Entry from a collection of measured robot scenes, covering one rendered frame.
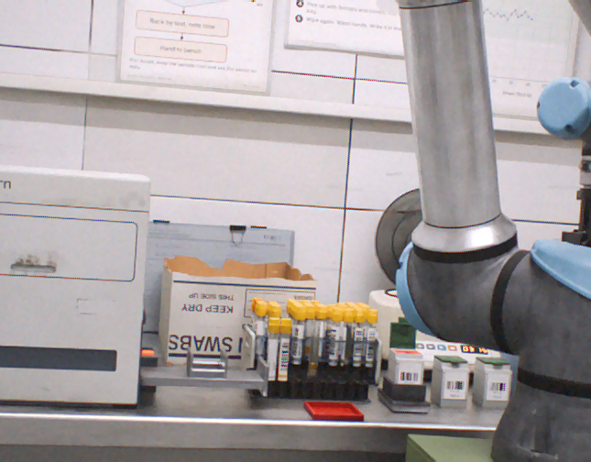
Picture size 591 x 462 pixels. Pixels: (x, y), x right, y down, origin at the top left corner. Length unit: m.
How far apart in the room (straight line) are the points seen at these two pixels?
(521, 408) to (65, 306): 0.58
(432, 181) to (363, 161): 0.91
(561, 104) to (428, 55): 0.29
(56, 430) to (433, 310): 0.49
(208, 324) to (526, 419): 0.68
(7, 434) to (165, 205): 0.76
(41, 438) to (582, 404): 0.64
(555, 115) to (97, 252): 0.60
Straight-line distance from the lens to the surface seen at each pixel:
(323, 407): 1.33
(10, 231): 1.24
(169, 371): 1.31
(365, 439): 1.28
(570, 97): 1.23
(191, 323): 1.55
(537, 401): 1.01
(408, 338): 1.40
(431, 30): 0.99
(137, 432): 1.23
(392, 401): 1.35
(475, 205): 1.03
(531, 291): 1.01
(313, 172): 1.91
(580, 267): 0.98
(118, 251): 1.23
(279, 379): 1.37
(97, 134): 1.87
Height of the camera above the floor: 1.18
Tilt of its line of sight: 3 degrees down
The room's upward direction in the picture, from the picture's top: 4 degrees clockwise
